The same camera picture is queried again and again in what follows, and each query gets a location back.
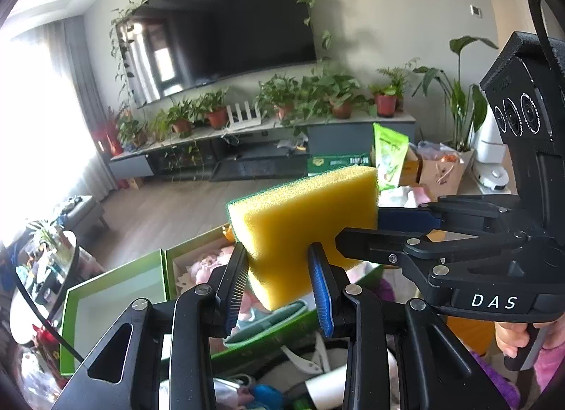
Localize yellow green sponge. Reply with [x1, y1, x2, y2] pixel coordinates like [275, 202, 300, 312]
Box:
[227, 165, 378, 310]

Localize person right hand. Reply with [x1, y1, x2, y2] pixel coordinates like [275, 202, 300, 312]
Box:
[494, 321, 553, 360]

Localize pink plush toy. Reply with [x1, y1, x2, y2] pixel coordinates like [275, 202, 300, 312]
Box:
[189, 245, 234, 285]

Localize brown paper shopping bag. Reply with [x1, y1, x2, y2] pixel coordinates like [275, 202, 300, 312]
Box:
[417, 141, 474, 200]

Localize green box tray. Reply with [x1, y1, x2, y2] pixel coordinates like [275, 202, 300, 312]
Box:
[163, 223, 385, 376]

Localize green snack bag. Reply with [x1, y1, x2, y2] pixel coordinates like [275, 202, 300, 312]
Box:
[374, 123, 409, 191]

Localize round wooden side table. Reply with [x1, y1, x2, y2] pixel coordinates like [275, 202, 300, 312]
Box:
[447, 316, 495, 356]

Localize white paper roll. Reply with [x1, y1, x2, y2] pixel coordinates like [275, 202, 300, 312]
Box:
[304, 365, 347, 410]

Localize green printed carton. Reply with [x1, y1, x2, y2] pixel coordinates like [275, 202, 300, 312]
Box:
[308, 154, 371, 177]

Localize white air purifier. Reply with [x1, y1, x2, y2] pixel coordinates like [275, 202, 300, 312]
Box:
[471, 110, 510, 195]

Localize green box lid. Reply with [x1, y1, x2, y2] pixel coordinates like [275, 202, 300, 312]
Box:
[61, 249, 168, 357]

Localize terracotta potted plant right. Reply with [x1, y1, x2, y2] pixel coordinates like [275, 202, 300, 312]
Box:
[369, 57, 420, 118]

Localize terracotta potted plant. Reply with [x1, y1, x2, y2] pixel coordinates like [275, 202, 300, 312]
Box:
[369, 57, 420, 118]
[199, 90, 228, 130]

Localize tall leafy floor plant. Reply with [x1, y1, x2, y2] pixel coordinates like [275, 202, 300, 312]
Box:
[412, 35, 498, 153]

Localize grey tv cabinet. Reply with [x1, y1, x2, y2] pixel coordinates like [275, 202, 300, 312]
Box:
[108, 112, 418, 182]

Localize grey ottoman stool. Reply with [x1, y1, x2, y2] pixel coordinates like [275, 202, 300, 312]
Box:
[56, 196, 109, 236]

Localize round glass coffee table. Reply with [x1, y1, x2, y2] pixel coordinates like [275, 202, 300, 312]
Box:
[8, 230, 81, 346]

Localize white wifi router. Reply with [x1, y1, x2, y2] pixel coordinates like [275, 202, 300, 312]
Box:
[226, 101, 262, 131]

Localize terracotta potted plant centre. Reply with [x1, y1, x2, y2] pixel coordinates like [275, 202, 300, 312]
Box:
[199, 90, 228, 130]

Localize wall mounted television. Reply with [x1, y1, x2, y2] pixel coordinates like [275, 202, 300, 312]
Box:
[113, 0, 316, 106]

